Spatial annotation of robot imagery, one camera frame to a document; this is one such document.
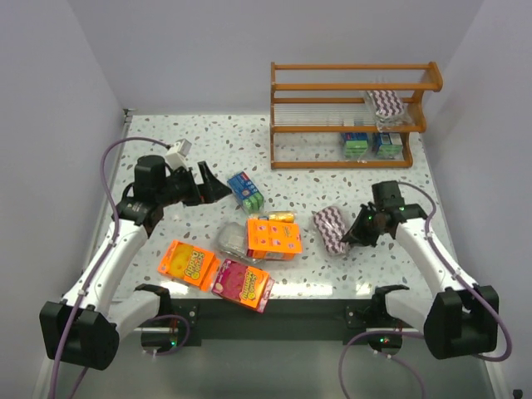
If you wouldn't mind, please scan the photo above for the pink Scrub Mommy box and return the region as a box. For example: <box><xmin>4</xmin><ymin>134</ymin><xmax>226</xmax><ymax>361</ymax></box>
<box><xmin>211</xmin><ymin>259</ymin><xmax>275</xmax><ymax>313</ymax></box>

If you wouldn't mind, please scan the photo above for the pink grey zigzag sponge pack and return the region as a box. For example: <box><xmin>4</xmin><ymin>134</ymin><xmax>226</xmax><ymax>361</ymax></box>
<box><xmin>363</xmin><ymin>90</ymin><xmax>411</xmax><ymax>132</ymax></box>

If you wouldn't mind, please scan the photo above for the orange wooden shelf rack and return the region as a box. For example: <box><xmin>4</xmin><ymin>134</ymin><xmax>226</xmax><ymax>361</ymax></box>
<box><xmin>269</xmin><ymin>62</ymin><xmax>443</xmax><ymax>170</ymax></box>

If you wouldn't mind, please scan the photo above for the blue green sponge pack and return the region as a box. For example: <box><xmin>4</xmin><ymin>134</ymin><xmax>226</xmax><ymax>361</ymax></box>
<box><xmin>341</xmin><ymin>132</ymin><xmax>369</xmax><ymax>159</ymax></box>
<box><xmin>227</xmin><ymin>171</ymin><xmax>264</xmax><ymax>214</ymax></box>
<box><xmin>372</xmin><ymin>132</ymin><xmax>403</xmax><ymax>160</ymax></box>

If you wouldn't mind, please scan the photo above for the purple cable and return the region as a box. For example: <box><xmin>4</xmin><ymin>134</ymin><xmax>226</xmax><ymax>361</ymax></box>
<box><xmin>45</xmin><ymin>136</ymin><xmax>192</xmax><ymax>399</ymax></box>
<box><xmin>337</xmin><ymin>181</ymin><xmax>513</xmax><ymax>399</ymax></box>

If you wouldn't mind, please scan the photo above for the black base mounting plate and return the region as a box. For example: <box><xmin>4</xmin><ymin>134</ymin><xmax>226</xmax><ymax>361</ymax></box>
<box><xmin>140</xmin><ymin>298</ymin><xmax>420</xmax><ymax>347</ymax></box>

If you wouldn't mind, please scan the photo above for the orange Scrub Mommy box back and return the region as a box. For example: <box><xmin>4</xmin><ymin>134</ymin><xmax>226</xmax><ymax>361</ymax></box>
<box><xmin>246</xmin><ymin>219</ymin><xmax>303</xmax><ymax>261</ymax></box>

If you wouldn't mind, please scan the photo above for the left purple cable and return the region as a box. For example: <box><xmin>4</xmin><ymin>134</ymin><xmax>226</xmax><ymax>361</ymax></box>
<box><xmin>45</xmin><ymin>136</ymin><xmax>192</xmax><ymax>399</ymax></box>

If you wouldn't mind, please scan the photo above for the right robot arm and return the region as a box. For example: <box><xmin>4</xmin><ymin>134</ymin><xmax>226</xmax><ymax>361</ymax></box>
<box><xmin>342</xmin><ymin>180</ymin><xmax>499</xmax><ymax>359</ymax></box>

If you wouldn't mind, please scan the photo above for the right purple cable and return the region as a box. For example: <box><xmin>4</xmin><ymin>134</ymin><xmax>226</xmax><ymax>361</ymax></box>
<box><xmin>337</xmin><ymin>181</ymin><xmax>513</xmax><ymax>399</ymax></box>

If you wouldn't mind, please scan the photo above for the yellow sponge pack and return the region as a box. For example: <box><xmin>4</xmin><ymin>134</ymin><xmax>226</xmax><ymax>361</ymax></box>
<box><xmin>249</xmin><ymin>211</ymin><xmax>297</xmax><ymax>223</ymax></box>

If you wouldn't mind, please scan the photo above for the orange Scrub Daddy box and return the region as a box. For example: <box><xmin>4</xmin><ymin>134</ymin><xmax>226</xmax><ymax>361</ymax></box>
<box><xmin>157</xmin><ymin>240</ymin><xmax>221</xmax><ymax>292</ymax></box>

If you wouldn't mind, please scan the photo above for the silver scourer pack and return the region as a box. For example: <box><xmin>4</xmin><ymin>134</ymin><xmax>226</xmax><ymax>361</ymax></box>
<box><xmin>215</xmin><ymin>222</ymin><xmax>248</xmax><ymax>259</ymax></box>

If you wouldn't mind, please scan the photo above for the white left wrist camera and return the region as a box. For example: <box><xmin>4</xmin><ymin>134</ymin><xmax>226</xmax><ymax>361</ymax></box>
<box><xmin>165</xmin><ymin>139</ymin><xmax>192</xmax><ymax>170</ymax></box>

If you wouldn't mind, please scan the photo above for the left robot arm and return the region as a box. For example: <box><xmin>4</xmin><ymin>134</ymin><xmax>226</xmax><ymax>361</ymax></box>
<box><xmin>39</xmin><ymin>155</ymin><xmax>231</xmax><ymax>371</ymax></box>

